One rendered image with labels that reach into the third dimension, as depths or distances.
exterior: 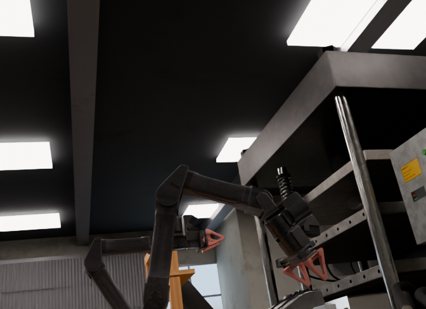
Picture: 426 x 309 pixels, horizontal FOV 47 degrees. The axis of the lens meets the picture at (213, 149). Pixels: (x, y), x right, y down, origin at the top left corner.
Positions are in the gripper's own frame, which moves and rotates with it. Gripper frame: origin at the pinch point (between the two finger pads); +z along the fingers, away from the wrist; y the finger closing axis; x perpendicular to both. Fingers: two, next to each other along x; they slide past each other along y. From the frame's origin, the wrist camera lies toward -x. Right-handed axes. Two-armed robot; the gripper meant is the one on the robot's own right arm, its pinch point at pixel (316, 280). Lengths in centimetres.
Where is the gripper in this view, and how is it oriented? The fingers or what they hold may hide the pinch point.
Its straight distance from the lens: 136.2
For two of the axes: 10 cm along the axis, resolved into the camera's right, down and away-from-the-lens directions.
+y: -4.0, 4.2, 8.1
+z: 5.7, 8.1, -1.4
